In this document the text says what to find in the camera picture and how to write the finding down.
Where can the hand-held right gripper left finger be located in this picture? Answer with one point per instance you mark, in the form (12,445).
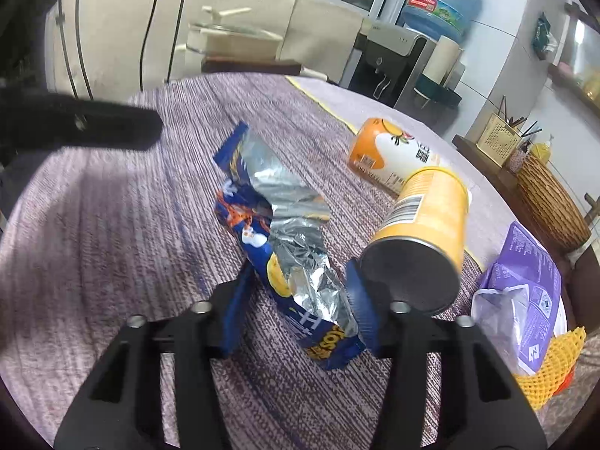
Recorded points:
(234,318)

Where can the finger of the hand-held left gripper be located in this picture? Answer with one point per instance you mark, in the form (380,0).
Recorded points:
(93,122)

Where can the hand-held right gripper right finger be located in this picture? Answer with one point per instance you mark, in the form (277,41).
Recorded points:
(363,314)

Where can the blue foil snack bag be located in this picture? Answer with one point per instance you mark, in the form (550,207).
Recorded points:
(286,243)

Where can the yellow chips can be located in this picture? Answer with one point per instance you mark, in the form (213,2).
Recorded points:
(431,215)

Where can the orange label juice bottle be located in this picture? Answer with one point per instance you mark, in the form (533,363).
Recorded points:
(389,150)

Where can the purple plastic bag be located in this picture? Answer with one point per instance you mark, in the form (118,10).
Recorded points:
(525,281)

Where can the yellow foam fruit net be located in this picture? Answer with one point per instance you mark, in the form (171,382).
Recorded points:
(548,365)

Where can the wooden sink counter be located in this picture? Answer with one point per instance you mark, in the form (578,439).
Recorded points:
(483,159)

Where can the woven wicker basket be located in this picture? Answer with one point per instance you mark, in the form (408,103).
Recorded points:
(553,206)

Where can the cream chopstick holder basket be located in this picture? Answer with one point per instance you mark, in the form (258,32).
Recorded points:
(499,140)

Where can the dark green holder tray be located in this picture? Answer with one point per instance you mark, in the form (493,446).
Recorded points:
(438,96)

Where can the yellow soap dispenser bottle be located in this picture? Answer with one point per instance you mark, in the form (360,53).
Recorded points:
(541,149)

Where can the grey water dispenser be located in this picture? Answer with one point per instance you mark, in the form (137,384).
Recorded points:
(384,63)

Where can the paper towel roll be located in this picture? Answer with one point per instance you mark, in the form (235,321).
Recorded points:
(443,63)

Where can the dark wooden wall shelf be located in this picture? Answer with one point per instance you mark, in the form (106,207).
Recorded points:
(581,84)

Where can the black bag on wall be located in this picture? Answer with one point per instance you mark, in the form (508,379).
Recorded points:
(544,37)

